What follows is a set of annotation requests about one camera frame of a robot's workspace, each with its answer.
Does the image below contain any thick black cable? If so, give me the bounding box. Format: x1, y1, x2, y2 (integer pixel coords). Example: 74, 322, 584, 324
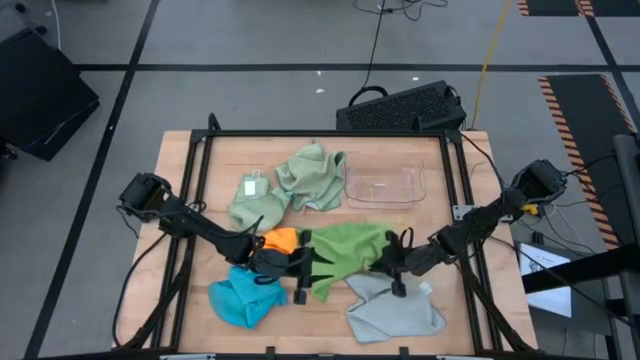
112, 232, 171, 347

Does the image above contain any orange microfiber towel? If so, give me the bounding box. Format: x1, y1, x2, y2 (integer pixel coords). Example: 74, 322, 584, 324
262, 227, 300, 255

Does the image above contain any pale green towel, green hem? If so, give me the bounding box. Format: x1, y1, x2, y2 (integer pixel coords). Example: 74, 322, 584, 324
274, 143, 347, 212

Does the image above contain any thin black cable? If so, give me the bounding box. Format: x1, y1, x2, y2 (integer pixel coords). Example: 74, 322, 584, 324
459, 132, 506, 187

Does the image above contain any large black equipment case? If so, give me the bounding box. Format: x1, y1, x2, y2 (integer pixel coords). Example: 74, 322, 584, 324
0, 27, 101, 162

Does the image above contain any pale green towel, white tag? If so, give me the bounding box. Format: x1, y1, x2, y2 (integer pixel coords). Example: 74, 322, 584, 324
228, 169, 291, 234

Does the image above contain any yellow hanging cable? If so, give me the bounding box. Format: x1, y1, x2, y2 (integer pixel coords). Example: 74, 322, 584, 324
469, 0, 512, 130

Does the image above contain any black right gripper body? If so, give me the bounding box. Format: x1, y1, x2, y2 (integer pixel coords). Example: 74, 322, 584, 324
372, 239, 441, 279

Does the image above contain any black hanging cable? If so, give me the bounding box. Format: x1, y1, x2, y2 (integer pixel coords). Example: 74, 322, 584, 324
348, 0, 389, 106

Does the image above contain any clear plastic bin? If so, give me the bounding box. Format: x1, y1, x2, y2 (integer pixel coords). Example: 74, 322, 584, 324
343, 159, 427, 210

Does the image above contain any grey microfiber towel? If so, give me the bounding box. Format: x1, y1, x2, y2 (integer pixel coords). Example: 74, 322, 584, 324
344, 272, 447, 345

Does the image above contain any blue microfiber towel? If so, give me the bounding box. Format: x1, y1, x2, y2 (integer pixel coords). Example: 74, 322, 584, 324
207, 265, 289, 330

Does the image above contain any black aluminium table frame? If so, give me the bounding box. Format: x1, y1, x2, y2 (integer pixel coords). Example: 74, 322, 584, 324
112, 112, 540, 360

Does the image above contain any black perforated computer case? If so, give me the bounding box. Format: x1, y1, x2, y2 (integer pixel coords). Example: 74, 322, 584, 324
335, 79, 468, 132

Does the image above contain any black equipment stand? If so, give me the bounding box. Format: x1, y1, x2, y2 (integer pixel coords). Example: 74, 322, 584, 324
522, 133, 640, 360

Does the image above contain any bright green microfiber towel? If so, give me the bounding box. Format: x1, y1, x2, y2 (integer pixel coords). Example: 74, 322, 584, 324
297, 222, 401, 304

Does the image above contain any black hazard-striped floor mat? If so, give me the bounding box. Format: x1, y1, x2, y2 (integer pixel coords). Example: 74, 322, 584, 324
517, 0, 640, 17
537, 73, 640, 251

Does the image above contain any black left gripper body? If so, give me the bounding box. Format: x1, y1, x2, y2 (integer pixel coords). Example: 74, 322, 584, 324
248, 238, 314, 291

